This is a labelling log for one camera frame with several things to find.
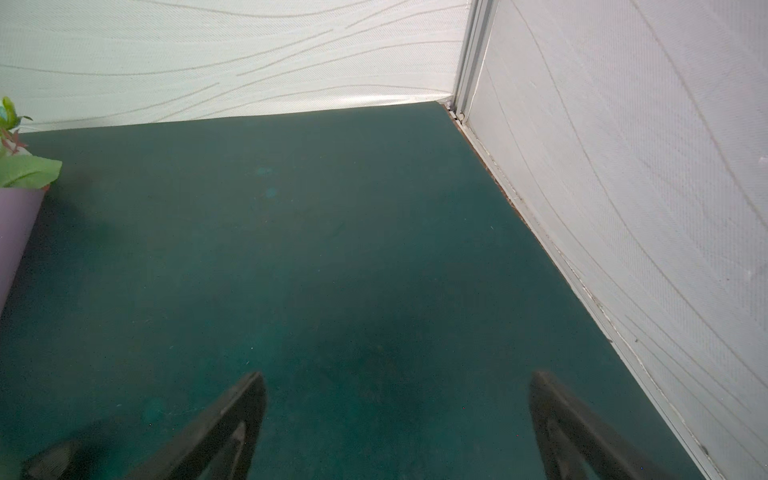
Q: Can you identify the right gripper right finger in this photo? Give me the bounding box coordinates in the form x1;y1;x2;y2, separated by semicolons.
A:
528;370;671;479

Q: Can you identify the mint fake flower stem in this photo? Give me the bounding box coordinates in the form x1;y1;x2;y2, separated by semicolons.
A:
1;96;62;191

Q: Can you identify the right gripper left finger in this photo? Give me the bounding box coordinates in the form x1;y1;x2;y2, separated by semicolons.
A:
125;372;267;479

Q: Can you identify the green table mat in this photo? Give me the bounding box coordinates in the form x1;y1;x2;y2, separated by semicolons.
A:
1;104;699;479

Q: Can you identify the pink purple wrapping paper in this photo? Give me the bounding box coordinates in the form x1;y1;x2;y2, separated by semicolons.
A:
0;187;49;310

